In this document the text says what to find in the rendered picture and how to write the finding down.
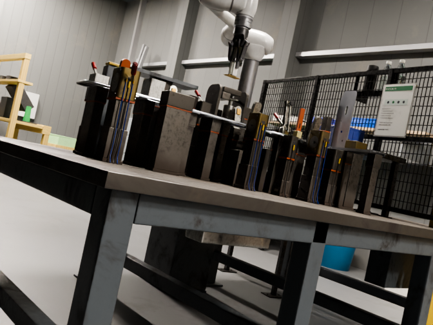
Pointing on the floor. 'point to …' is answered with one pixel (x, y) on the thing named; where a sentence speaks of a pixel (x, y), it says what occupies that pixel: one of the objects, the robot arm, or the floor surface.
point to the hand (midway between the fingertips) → (233, 68)
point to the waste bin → (337, 257)
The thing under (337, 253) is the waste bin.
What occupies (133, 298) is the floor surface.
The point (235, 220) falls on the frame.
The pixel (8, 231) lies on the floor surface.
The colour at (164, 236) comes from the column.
